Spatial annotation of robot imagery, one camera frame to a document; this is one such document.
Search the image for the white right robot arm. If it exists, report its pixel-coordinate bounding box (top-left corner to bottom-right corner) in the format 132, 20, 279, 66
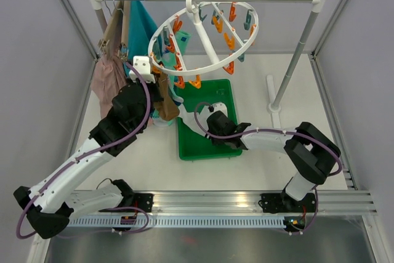
207, 111, 342, 214

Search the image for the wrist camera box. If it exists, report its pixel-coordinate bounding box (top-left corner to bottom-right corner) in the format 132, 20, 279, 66
209, 102, 228, 118
132, 55, 156, 83

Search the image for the teal shirt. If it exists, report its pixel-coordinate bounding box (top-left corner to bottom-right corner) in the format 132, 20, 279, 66
127, 1, 158, 62

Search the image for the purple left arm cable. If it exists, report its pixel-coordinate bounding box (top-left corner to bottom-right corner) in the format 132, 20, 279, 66
15, 61, 153, 241

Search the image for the white slotted cable duct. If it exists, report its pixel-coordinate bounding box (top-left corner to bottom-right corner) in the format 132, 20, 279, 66
68, 215, 285, 229

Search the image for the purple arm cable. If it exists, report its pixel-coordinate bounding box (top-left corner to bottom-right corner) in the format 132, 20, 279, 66
15, 61, 153, 241
194, 100, 343, 236

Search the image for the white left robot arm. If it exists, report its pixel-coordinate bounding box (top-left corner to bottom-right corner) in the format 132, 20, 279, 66
14, 79, 151, 240

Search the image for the mint patterned sock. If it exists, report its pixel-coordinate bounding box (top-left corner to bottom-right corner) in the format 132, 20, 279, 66
151, 102, 180, 127
162, 30, 192, 70

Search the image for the beige wooden hanger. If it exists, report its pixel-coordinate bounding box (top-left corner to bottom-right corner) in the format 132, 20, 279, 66
98, 0, 123, 58
119, 1, 131, 61

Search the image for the brown ribbed sock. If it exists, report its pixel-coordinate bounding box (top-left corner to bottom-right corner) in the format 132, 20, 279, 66
153, 73, 180, 121

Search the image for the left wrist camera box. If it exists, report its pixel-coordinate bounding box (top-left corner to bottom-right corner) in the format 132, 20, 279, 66
132, 55, 156, 83

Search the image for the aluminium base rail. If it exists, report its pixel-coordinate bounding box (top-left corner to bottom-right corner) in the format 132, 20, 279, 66
67, 190, 378, 218

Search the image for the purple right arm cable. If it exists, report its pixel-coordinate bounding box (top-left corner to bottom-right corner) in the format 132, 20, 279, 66
194, 100, 343, 236

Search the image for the white round clip hanger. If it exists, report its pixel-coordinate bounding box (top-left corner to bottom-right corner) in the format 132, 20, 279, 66
148, 0, 259, 89

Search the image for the pink garment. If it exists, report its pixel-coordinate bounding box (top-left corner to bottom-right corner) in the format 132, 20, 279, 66
90, 54, 127, 118

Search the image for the green plastic tray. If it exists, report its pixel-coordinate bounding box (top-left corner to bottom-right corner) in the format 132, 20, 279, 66
175, 79, 242, 161

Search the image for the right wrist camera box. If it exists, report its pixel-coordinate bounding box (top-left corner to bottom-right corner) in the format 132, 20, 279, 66
209, 102, 228, 118

